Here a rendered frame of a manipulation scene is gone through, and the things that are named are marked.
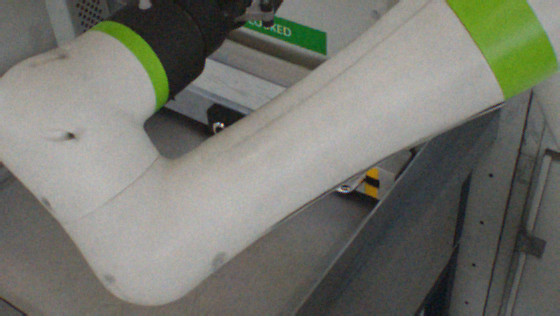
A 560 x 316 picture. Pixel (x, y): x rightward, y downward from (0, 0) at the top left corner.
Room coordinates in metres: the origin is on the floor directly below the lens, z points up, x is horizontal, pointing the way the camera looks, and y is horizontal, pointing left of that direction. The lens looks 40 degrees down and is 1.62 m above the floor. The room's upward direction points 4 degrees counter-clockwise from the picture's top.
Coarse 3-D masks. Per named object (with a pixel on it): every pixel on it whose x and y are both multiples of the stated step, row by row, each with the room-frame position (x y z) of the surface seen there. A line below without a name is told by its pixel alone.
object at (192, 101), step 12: (180, 96) 0.91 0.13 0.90; (192, 96) 0.90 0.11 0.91; (204, 96) 0.88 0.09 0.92; (216, 96) 0.88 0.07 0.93; (180, 108) 0.92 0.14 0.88; (192, 108) 0.90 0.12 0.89; (204, 108) 0.88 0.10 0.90; (228, 108) 0.85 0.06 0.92; (240, 108) 0.85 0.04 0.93; (204, 120) 0.89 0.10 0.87; (396, 156) 0.72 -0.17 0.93; (408, 156) 0.72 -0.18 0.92; (384, 168) 0.70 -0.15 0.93; (396, 168) 0.70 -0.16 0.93; (372, 180) 0.71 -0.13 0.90; (384, 180) 0.70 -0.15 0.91; (384, 192) 0.70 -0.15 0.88
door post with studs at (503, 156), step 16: (512, 112) 0.88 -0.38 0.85; (512, 128) 0.88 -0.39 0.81; (496, 144) 0.89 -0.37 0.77; (512, 144) 0.88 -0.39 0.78; (496, 160) 0.89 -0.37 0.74; (512, 160) 0.87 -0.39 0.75; (496, 176) 0.89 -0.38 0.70; (496, 192) 0.88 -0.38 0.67; (496, 208) 0.88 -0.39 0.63; (480, 224) 0.89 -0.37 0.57; (496, 224) 0.88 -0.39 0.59; (480, 240) 0.89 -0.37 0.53; (496, 240) 0.87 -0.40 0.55; (480, 256) 0.89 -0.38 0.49; (480, 272) 0.88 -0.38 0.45; (480, 288) 0.88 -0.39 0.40; (464, 304) 0.89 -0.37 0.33; (480, 304) 0.88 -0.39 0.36
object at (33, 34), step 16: (0, 0) 1.08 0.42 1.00; (16, 0) 1.10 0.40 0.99; (32, 0) 1.12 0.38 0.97; (0, 16) 1.08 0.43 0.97; (16, 16) 1.09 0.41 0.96; (32, 16) 1.11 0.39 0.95; (48, 16) 1.13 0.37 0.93; (0, 32) 1.07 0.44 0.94; (16, 32) 1.09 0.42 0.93; (32, 32) 1.10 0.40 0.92; (48, 32) 1.12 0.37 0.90; (0, 48) 1.06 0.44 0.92; (16, 48) 1.08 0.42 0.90; (32, 48) 1.10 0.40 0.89; (48, 48) 1.12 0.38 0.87; (0, 64) 1.06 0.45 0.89; (16, 64) 1.07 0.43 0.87
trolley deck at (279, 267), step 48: (192, 144) 0.86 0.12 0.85; (480, 144) 0.84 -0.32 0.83; (0, 192) 0.79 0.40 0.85; (336, 192) 0.74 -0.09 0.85; (432, 192) 0.73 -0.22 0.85; (0, 240) 0.70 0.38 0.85; (48, 240) 0.69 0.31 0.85; (288, 240) 0.66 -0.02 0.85; (336, 240) 0.65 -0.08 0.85; (384, 240) 0.64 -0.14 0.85; (0, 288) 0.61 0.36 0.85; (48, 288) 0.61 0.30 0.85; (96, 288) 0.60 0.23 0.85; (240, 288) 0.58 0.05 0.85; (288, 288) 0.58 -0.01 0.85; (384, 288) 0.60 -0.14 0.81
